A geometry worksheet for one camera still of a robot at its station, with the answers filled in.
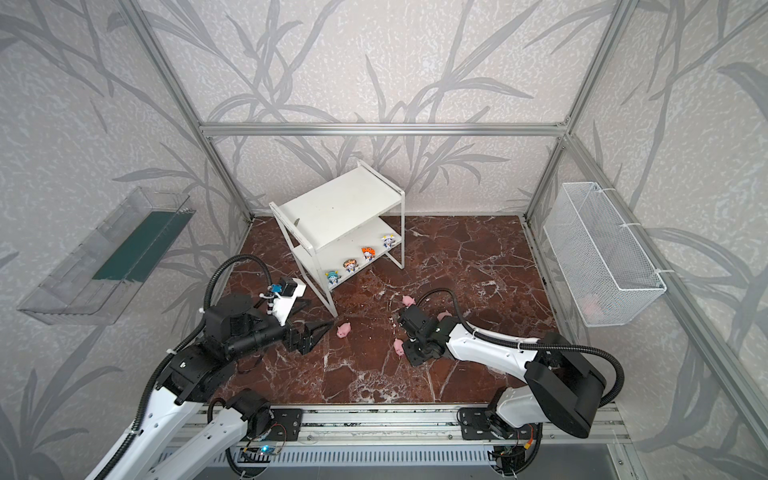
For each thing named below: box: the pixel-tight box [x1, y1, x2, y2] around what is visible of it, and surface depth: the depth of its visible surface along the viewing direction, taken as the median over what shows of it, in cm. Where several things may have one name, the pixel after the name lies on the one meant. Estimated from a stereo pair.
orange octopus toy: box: [361, 247, 377, 261], surface depth 87 cm
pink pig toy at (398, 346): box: [393, 338, 405, 356], surface depth 87 cm
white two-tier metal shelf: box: [269, 162, 406, 318], surface depth 81 cm
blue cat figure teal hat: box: [324, 270, 341, 285], surface depth 82 cm
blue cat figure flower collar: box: [343, 259, 359, 272], surface depth 84 cm
